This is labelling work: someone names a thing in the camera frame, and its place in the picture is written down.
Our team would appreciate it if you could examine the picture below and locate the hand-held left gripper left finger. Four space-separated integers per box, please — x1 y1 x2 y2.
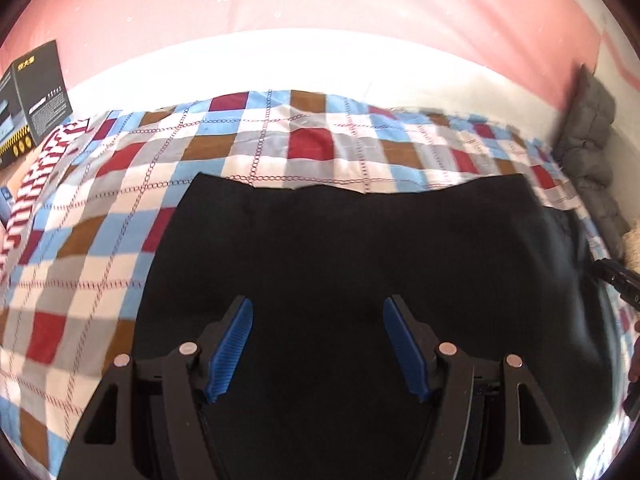
57 296 254 480

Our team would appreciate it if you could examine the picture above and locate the black cardboard box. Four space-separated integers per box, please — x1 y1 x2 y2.
0 40 76 171

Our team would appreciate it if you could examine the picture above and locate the person's right hand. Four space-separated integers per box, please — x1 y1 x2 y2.
626 319 640 385

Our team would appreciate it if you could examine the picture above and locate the black padded jacket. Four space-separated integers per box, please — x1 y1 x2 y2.
134 171 626 480

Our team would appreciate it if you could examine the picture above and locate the speckled bolster pillow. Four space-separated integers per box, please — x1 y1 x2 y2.
621 222 640 263

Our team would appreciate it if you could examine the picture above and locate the plaid bed sheet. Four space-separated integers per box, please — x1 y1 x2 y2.
0 89 640 480

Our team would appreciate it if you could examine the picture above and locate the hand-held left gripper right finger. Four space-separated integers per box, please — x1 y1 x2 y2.
382 294 578 480

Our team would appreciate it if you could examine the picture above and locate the grey quilted cushion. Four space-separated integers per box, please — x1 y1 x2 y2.
552 62 632 256

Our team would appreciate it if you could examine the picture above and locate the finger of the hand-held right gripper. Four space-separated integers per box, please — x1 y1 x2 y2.
592 257 640 311

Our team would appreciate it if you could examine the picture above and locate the red white striped cloth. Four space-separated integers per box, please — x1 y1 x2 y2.
0 117 93 273

